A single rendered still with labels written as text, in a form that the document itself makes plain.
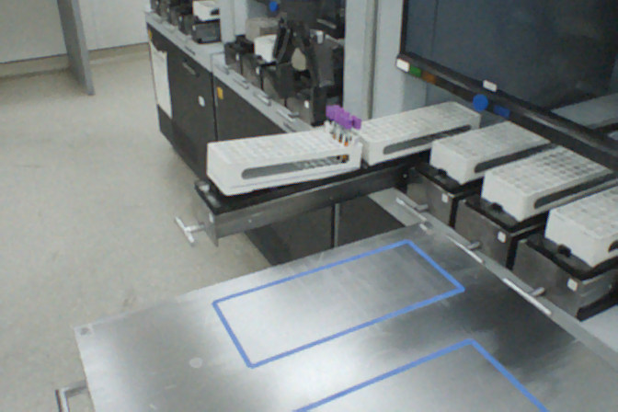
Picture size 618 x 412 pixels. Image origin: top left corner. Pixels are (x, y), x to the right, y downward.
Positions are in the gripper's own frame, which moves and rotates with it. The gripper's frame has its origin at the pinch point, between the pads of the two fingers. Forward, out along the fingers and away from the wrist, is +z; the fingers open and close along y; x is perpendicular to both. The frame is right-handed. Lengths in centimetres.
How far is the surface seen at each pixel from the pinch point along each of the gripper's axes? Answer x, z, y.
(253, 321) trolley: -28.1, 13.5, 37.4
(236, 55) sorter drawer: 21, 17, -81
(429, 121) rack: 30.6, 9.9, 2.2
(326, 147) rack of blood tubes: 3.8, 9.1, 3.4
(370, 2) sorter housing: 29.8, -11.1, -21.4
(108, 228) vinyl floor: -21, 97, -127
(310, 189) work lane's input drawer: -1.9, 15.4, 7.0
